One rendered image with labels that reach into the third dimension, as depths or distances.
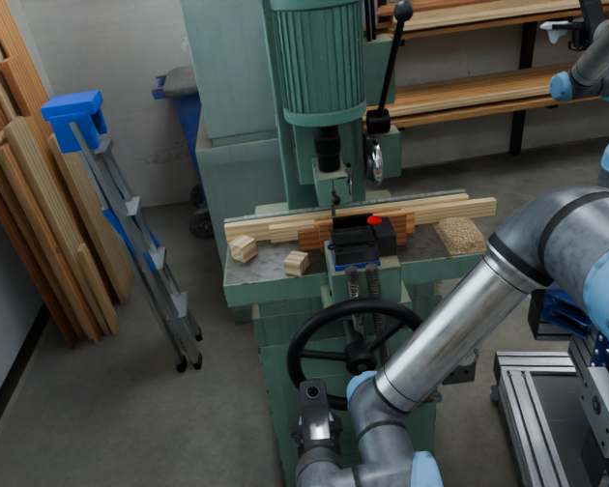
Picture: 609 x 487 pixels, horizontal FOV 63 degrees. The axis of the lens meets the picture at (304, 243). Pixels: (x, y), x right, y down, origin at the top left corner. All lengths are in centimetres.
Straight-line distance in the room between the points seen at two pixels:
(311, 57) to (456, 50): 273
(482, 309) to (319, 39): 57
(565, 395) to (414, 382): 114
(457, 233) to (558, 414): 81
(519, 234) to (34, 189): 194
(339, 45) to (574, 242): 59
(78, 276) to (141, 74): 149
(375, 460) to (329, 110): 64
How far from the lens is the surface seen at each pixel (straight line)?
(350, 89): 103
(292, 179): 135
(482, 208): 128
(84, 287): 246
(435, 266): 113
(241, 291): 110
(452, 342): 70
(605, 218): 59
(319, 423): 85
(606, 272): 55
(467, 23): 312
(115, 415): 221
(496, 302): 68
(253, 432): 196
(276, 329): 117
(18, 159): 223
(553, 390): 184
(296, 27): 99
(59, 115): 179
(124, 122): 352
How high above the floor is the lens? 152
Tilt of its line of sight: 31 degrees down
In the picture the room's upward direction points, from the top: 7 degrees counter-clockwise
